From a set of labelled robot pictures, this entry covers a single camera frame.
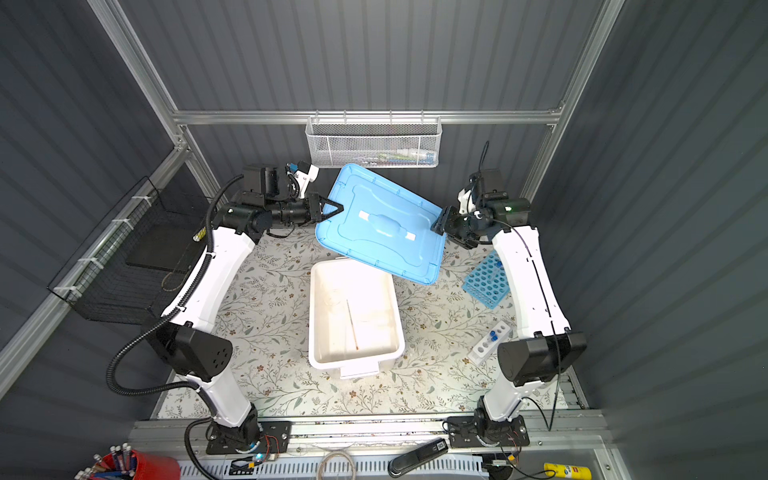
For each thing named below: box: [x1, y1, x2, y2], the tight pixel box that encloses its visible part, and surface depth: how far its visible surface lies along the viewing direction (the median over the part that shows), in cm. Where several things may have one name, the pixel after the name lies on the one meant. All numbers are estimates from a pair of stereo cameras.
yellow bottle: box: [543, 463, 592, 480], surface depth 69 cm
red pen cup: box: [87, 450, 181, 480], surface depth 61 cm
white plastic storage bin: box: [308, 257, 405, 379], surface depth 90 cm
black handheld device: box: [388, 438, 449, 478], surface depth 71 cm
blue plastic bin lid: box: [315, 163, 447, 285], surface depth 78 cm
